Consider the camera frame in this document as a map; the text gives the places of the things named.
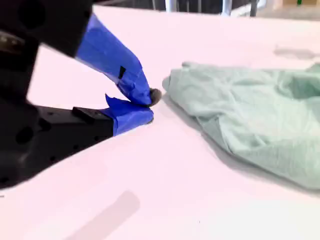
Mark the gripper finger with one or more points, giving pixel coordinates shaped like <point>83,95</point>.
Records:
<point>112,62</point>
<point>100,125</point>

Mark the pale green T-shirt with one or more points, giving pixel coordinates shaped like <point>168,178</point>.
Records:
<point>250,112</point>

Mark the white metal leg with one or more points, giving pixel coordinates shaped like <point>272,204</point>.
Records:
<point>170,5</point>
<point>226,7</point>

